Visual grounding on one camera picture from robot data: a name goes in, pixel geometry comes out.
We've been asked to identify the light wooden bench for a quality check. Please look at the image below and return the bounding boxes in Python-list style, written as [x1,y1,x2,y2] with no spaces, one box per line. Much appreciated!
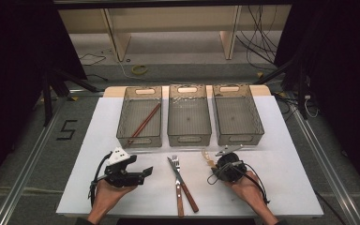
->
[57,4,292,62]

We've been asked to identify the wooden handled table knife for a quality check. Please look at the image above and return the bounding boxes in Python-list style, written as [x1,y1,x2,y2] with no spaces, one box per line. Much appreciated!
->
[167,157,200,214]

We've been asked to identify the short white cable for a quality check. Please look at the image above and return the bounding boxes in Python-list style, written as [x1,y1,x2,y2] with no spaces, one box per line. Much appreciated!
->
[304,95,320,119]

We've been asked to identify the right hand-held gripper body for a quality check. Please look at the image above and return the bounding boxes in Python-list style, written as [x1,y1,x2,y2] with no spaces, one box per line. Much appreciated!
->
[215,143,248,183]

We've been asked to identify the black metal stand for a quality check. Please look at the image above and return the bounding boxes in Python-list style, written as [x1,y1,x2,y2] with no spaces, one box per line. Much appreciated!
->
[254,59,310,120]

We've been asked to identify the person's left hand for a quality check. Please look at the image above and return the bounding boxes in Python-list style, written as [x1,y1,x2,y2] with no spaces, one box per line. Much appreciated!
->
[90,179,139,218]

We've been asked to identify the black curtain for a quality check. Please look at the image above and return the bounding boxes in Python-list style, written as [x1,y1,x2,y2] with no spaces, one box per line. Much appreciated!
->
[0,0,87,195]
[275,0,360,201]

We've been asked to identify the right hand-held gripper cable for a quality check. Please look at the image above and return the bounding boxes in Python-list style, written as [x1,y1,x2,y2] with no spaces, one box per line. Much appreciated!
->
[206,160,271,206]

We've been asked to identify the grey translucent plastic bin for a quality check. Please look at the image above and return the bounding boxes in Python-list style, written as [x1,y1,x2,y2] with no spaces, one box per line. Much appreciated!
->
[115,86,163,149]
[167,83,213,148]
[212,83,265,146]

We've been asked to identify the person's right hand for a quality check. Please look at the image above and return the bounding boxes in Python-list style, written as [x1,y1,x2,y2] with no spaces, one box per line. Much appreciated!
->
[224,171,268,214]

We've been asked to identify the aluminium floor rail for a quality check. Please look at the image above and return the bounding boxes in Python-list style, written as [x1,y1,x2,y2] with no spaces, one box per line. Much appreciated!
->
[0,89,105,225]
[289,97,360,225]

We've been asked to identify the wooden handled metal fork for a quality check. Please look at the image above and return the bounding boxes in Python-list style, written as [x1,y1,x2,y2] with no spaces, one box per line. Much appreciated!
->
[171,155,185,218]

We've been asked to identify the white table sheet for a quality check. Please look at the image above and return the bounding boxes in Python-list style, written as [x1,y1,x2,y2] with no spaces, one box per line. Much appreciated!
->
[55,95,324,218]

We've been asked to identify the hand-held gripper cable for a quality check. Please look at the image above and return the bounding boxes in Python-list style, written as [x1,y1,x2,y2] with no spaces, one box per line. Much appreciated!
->
[206,160,271,206]
[88,152,113,207]

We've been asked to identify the left hand-held gripper cable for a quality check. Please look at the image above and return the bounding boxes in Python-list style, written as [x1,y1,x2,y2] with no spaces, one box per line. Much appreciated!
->
[88,152,113,207]

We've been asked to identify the yellow tape roll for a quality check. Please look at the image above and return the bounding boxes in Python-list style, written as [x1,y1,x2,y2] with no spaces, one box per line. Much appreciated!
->
[131,64,149,76]

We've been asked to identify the thin black floor cable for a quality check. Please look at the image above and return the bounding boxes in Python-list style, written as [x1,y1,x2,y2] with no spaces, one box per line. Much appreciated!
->
[78,53,107,67]

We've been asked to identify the white floor cable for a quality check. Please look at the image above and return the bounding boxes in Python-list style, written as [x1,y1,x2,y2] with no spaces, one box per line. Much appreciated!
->
[111,50,158,83]

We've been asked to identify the bundle of black cables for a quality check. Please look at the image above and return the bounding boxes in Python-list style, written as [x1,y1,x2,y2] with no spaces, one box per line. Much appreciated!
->
[235,4,279,68]

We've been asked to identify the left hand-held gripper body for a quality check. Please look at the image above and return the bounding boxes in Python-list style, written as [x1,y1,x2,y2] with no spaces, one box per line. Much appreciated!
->
[104,146,146,188]

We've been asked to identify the black tripod stand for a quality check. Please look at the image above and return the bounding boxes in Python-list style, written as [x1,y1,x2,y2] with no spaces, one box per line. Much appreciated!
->
[40,68,99,128]

